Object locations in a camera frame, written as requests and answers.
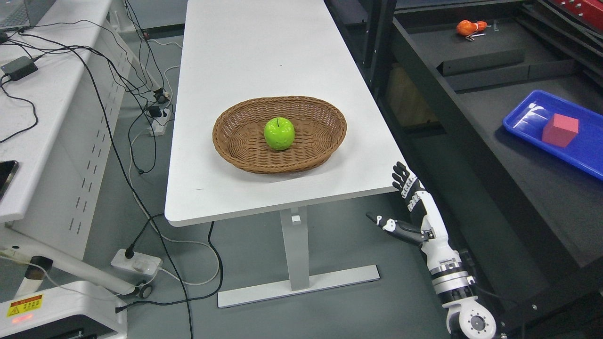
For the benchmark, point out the white power strip back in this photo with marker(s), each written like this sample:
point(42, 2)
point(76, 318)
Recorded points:
point(158, 119)

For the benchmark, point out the white table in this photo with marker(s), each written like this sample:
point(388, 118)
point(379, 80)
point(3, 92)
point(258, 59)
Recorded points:
point(235, 50)

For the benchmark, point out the grey laptop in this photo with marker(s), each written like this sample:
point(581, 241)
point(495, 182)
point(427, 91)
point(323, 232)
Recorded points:
point(15, 14)

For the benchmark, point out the black smartphone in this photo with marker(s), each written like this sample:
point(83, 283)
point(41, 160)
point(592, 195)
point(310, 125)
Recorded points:
point(8, 170)

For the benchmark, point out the white machine with warning label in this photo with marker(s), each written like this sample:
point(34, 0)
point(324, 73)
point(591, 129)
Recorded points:
point(78, 310)

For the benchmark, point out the black power adapter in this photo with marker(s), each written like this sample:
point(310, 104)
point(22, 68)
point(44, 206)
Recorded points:
point(19, 68)

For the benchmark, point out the green apple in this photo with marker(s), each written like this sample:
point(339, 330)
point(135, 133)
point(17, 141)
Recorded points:
point(279, 133)

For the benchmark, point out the white power strip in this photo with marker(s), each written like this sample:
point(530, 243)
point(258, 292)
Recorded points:
point(139, 263)
point(158, 119)

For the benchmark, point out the white power strip front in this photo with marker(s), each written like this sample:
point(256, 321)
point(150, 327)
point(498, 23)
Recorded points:
point(139, 263)

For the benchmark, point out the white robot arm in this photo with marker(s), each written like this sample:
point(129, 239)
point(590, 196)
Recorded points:
point(466, 317)

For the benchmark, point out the orange toy on shelf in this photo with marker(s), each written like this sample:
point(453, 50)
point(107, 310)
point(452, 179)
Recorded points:
point(466, 28)

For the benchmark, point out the white desk at left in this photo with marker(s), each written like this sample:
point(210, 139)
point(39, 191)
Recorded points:
point(56, 124)

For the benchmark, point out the brown wicker basket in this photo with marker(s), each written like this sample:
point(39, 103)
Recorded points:
point(238, 134)

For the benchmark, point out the blue plastic tray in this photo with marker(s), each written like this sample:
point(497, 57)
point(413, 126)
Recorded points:
point(530, 118)

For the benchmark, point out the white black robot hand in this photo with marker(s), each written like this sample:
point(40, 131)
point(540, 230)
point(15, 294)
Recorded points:
point(426, 229)

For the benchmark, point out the red cube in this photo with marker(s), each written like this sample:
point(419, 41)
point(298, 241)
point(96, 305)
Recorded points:
point(560, 130)

